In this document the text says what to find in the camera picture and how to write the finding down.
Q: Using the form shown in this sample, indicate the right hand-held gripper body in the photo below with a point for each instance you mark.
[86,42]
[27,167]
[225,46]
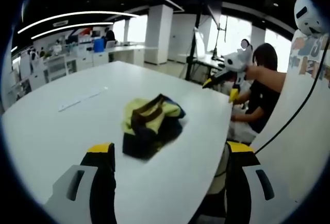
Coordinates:
[238,64]

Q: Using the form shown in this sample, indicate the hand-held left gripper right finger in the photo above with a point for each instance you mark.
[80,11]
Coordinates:
[247,182]

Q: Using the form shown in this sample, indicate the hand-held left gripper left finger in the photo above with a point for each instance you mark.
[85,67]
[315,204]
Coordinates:
[77,182]

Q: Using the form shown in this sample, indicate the yellow and navy garment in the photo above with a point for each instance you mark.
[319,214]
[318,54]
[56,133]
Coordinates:
[152,126]

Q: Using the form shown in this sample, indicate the clear rectangular template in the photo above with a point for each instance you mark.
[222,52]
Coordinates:
[77,100]

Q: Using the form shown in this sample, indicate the black stand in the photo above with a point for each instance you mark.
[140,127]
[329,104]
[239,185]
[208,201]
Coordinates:
[192,54]

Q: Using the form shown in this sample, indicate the person's white printed shirt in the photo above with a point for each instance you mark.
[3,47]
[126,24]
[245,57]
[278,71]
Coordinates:
[296,136]

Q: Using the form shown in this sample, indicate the laptop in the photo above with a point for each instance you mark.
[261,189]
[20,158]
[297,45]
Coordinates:
[110,44]

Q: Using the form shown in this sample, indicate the white counter cabinets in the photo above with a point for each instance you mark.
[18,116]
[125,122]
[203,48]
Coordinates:
[77,61]

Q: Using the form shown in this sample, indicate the blue container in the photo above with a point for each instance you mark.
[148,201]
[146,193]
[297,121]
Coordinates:
[99,45]

